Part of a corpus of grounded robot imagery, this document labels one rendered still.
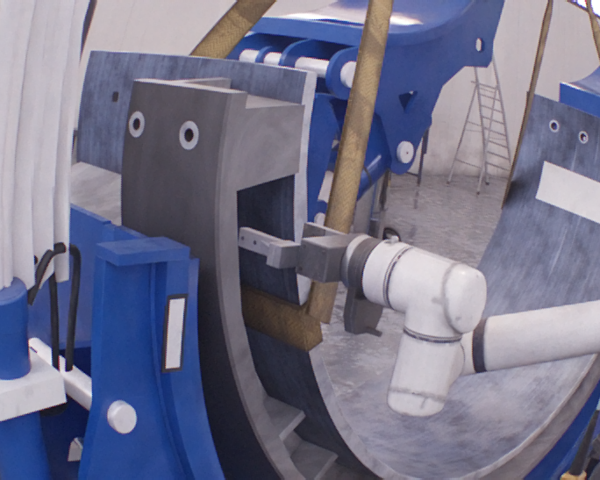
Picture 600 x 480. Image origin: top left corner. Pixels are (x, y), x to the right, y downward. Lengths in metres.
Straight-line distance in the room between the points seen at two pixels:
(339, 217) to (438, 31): 3.48
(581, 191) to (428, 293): 2.27
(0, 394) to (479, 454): 1.73
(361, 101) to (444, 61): 3.51
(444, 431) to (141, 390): 1.49
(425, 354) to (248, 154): 0.45
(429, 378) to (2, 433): 0.75
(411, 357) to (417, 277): 0.10
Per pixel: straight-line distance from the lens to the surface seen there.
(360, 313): 1.59
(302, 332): 1.97
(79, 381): 1.82
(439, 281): 1.48
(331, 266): 1.57
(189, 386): 1.81
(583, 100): 4.30
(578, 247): 3.65
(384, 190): 11.56
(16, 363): 1.67
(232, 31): 2.38
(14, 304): 1.63
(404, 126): 5.35
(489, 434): 3.11
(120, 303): 1.70
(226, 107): 1.71
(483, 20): 5.90
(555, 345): 1.61
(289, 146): 1.83
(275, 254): 1.57
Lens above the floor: 2.51
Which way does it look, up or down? 13 degrees down
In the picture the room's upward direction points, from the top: 9 degrees clockwise
